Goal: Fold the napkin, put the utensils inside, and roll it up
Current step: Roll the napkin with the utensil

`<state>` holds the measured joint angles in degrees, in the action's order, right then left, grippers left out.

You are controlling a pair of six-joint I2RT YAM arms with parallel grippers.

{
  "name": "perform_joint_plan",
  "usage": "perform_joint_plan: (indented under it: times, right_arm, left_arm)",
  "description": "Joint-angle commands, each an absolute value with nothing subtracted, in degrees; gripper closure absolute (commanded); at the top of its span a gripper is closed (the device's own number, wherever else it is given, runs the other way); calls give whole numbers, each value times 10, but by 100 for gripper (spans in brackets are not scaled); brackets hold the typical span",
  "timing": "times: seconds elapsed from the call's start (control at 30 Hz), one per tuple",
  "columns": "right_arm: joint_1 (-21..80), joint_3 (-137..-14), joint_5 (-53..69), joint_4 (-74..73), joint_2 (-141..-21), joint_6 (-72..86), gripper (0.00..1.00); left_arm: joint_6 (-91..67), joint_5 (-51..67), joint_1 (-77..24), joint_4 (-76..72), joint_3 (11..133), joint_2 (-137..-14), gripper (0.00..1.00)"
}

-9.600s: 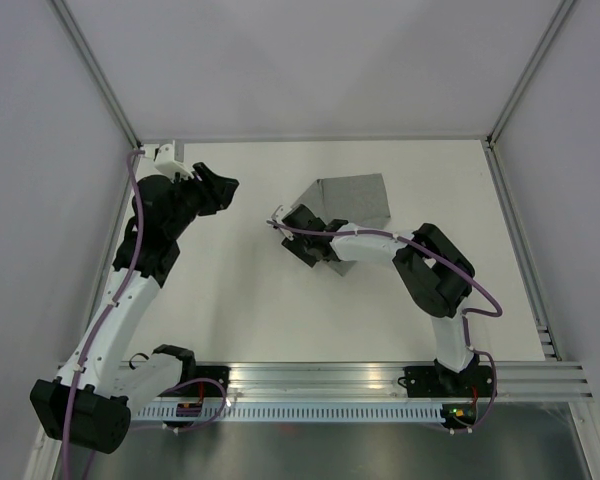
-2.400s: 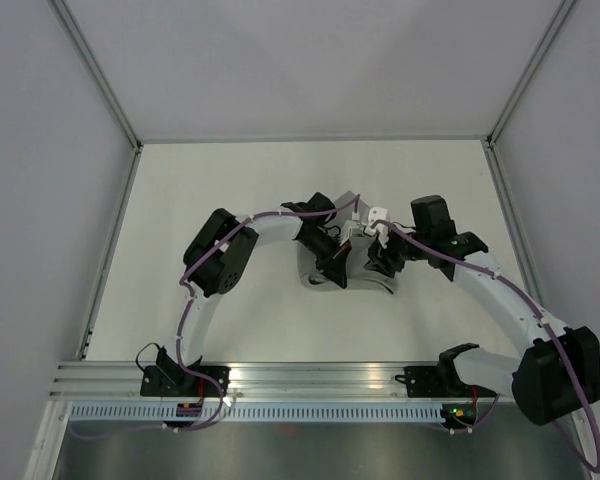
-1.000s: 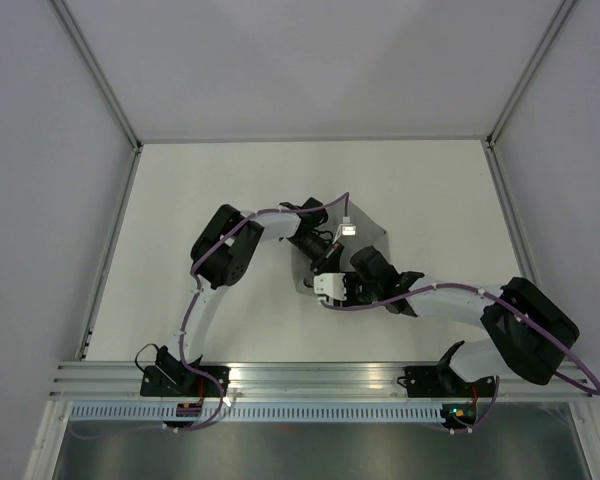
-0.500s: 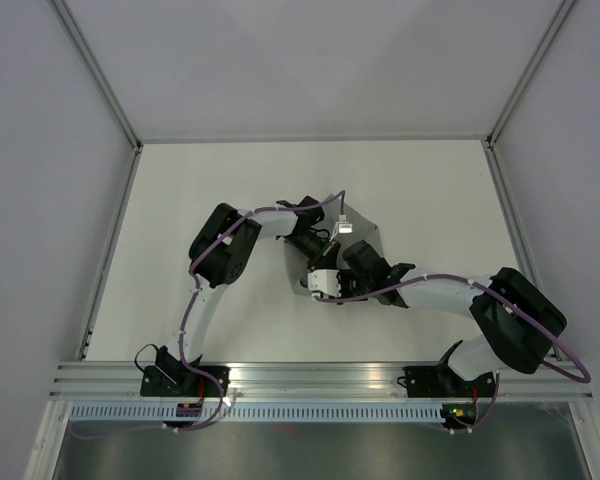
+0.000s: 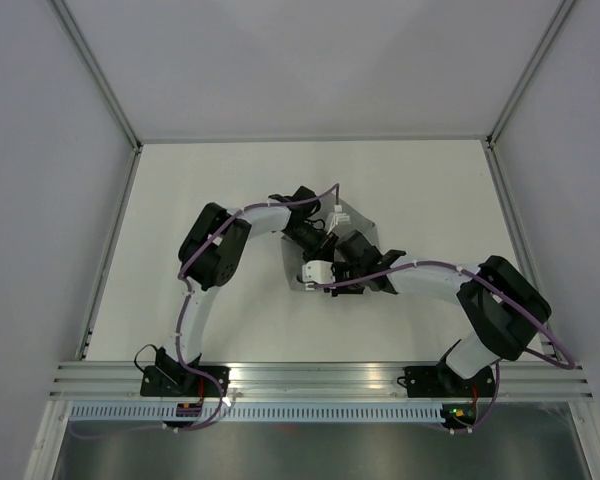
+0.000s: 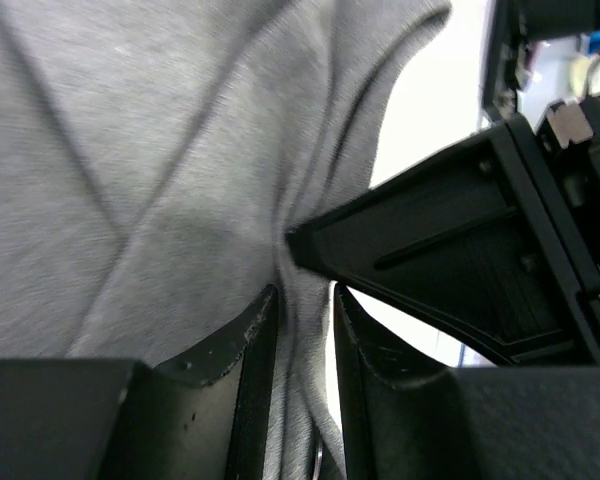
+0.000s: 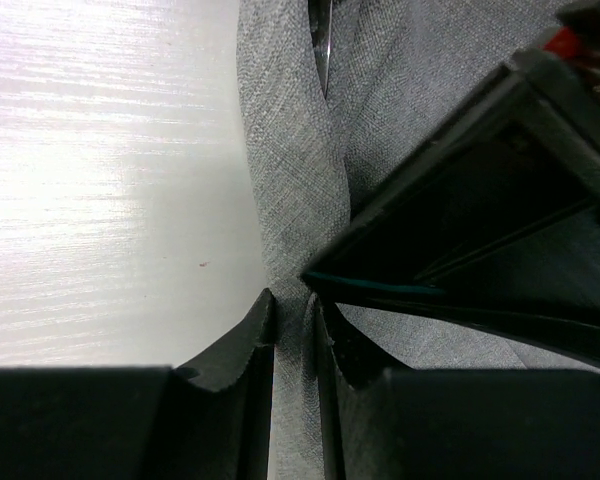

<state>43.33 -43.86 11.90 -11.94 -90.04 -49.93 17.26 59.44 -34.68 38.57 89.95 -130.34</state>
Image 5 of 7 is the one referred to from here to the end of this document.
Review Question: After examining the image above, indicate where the grey cloth napkin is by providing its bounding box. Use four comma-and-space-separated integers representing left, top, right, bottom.
282, 188, 384, 293

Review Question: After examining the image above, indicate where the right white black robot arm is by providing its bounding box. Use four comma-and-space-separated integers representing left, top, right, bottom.
333, 231, 552, 397

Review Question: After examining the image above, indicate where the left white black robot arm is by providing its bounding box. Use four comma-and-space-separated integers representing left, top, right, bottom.
137, 184, 340, 397

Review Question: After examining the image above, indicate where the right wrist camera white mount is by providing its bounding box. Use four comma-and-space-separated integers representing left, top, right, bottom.
299, 260, 335, 291

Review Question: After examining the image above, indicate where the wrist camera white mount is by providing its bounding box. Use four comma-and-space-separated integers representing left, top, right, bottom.
299, 260, 335, 291
325, 203, 351, 232

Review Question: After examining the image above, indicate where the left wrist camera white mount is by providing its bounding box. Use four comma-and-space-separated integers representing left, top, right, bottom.
325, 203, 351, 232

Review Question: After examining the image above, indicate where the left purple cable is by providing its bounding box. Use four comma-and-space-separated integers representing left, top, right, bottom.
67, 182, 342, 441

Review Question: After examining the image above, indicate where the white slotted cable duct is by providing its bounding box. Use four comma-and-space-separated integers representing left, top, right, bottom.
70, 402, 443, 423

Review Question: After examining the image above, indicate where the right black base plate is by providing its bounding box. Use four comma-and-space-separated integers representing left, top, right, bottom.
396, 366, 496, 399

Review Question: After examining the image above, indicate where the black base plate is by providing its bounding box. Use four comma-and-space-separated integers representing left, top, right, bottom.
396, 366, 496, 399
140, 365, 230, 398

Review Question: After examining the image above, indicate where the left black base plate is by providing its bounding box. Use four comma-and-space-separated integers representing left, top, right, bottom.
140, 365, 230, 398

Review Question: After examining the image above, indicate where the aluminium front rail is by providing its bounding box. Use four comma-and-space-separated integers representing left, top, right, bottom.
47, 361, 593, 402

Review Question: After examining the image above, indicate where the left aluminium frame post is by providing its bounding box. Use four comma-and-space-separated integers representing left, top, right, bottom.
49, 0, 142, 153

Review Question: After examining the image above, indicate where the aluminium frame post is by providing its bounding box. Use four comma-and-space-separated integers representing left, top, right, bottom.
484, 0, 579, 149
49, 0, 142, 153

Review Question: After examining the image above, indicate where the right aluminium frame post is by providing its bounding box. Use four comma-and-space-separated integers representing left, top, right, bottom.
484, 0, 579, 149

